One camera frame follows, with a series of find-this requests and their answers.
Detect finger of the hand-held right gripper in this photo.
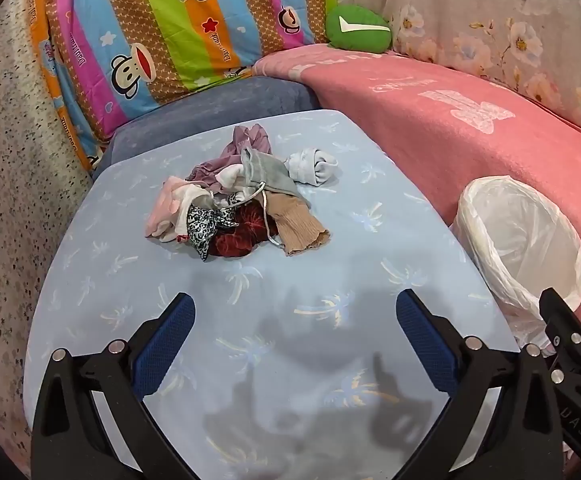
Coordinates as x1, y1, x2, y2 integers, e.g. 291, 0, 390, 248
539, 287, 581, 377

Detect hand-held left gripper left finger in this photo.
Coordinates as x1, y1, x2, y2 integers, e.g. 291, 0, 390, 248
29, 291, 201, 480

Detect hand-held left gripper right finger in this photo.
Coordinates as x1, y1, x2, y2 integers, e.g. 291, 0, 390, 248
395, 288, 567, 480

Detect trash bin with white liner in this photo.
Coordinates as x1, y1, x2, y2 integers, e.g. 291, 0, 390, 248
453, 175, 581, 351

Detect leopard-print scrunchie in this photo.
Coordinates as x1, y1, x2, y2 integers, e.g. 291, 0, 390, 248
178, 205, 241, 262

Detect red velvet scrunchie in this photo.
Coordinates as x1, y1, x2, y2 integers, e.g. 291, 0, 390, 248
205, 199, 271, 258

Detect pink sock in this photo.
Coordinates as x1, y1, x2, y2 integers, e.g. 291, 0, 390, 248
144, 176, 194, 241

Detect beige sock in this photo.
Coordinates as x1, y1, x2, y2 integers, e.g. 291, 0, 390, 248
265, 192, 330, 257

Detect white cloth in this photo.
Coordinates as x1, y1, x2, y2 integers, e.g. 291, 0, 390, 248
213, 165, 251, 201

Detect grey sock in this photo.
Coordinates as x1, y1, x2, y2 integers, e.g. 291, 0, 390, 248
240, 147, 299, 198

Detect white socks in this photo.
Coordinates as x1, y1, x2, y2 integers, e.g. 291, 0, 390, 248
285, 147, 339, 188

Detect light blue palm-print tablecloth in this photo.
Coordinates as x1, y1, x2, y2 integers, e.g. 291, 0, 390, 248
23, 109, 521, 480

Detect pink blanket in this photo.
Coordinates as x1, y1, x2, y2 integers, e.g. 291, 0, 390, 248
253, 42, 581, 331

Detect blue-grey sofa seat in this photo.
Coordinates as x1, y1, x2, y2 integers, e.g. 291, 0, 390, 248
93, 76, 321, 176

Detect striped monkey-print blanket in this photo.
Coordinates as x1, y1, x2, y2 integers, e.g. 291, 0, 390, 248
29, 0, 339, 171

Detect green round cushion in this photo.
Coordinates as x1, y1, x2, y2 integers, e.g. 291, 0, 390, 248
325, 4, 394, 53

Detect grey floral blanket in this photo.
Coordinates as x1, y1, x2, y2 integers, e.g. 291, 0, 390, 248
338, 0, 581, 146

